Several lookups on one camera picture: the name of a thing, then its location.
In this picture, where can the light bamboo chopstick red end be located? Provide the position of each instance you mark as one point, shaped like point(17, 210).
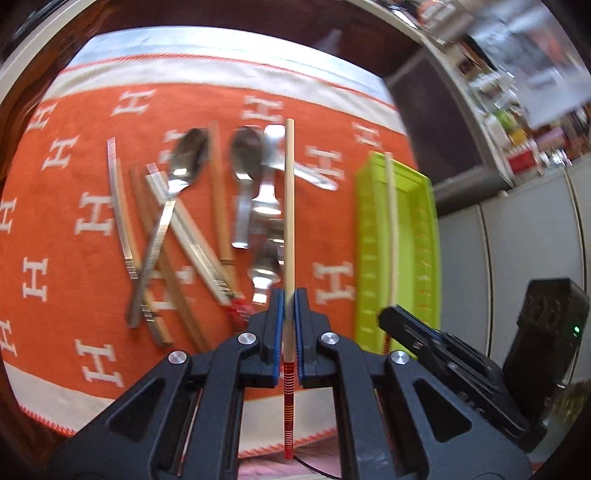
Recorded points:
point(289, 285)

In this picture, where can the large steel spoon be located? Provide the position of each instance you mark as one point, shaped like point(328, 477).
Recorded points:
point(184, 165)

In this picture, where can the brown wooden chopstick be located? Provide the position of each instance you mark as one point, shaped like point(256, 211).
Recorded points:
point(148, 210)
point(138, 258)

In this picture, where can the green plastic utensil tray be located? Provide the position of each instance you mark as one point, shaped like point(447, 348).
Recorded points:
point(419, 264)

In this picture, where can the dark metal chopstick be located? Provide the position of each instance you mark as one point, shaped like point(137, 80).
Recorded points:
point(116, 192)

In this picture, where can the orange H-pattern blanket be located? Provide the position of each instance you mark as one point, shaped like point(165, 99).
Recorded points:
point(65, 343)

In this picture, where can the steel fork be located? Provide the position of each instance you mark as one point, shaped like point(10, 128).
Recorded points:
point(267, 265)

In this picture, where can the dark steel spoon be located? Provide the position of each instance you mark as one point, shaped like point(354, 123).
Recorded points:
point(246, 154)

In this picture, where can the pale chopstick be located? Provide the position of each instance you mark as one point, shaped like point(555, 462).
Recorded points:
point(393, 227)

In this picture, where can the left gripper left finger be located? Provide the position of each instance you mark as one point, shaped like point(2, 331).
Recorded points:
point(182, 419)

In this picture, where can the grey cabinet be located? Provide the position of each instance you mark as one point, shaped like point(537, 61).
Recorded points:
point(491, 251)

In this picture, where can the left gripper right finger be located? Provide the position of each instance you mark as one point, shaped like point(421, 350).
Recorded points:
point(397, 420)

